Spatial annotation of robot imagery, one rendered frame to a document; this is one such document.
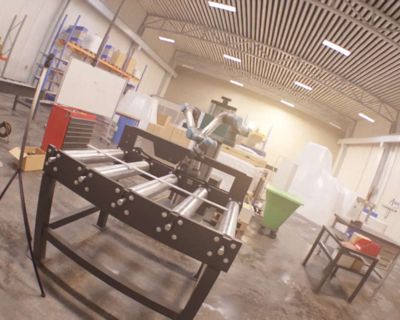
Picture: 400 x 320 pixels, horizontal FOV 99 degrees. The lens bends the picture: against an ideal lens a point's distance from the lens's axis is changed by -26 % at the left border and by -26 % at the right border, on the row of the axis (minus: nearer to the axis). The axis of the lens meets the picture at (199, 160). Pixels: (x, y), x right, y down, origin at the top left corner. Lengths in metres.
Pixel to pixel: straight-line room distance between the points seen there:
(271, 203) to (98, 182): 3.41
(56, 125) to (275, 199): 3.89
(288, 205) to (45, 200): 3.71
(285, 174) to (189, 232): 4.41
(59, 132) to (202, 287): 3.13
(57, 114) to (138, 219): 2.86
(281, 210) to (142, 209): 3.35
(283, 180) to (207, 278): 4.39
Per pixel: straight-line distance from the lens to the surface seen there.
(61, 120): 3.78
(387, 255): 5.08
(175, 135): 10.33
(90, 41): 13.16
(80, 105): 6.41
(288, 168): 5.43
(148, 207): 1.24
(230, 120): 2.21
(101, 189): 1.37
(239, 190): 2.07
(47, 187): 1.66
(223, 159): 5.44
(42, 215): 1.77
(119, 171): 1.68
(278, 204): 4.27
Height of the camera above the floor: 1.38
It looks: 7 degrees down
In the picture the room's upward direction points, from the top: 22 degrees clockwise
